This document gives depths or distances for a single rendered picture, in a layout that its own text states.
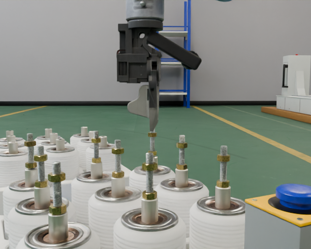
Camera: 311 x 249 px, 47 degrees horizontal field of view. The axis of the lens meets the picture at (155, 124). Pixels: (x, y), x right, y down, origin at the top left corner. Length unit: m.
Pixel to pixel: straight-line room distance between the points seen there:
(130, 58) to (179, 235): 0.36
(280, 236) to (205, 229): 0.18
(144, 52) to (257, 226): 0.44
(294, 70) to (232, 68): 2.22
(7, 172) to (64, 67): 6.19
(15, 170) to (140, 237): 0.55
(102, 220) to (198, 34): 6.60
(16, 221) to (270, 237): 0.33
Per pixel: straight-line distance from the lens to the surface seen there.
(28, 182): 0.66
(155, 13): 0.70
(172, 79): 6.94
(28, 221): 0.52
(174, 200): 0.59
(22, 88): 7.29
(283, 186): 0.37
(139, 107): 0.69
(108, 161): 0.98
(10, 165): 0.94
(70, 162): 0.96
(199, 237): 0.52
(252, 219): 0.37
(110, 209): 0.55
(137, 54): 0.68
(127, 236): 0.45
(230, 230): 0.50
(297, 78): 5.10
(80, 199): 0.67
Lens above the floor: 0.43
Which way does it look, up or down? 7 degrees down
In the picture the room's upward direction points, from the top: straight up
